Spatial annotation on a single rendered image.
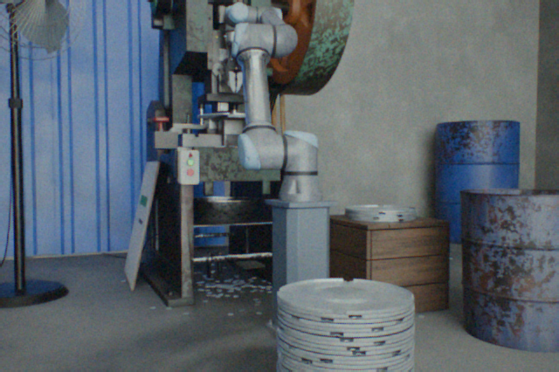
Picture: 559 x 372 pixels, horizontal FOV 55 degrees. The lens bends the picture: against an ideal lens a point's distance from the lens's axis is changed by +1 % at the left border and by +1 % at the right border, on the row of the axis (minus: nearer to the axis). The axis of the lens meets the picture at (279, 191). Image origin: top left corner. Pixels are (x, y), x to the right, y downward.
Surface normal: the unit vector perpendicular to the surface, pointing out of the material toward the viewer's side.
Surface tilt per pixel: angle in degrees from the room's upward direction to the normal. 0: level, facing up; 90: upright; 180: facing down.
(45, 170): 90
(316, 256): 90
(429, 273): 90
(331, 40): 122
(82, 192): 90
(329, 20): 110
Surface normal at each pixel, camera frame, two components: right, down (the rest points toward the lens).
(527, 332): -0.32, 0.08
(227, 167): 0.39, 0.04
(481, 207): -0.90, 0.06
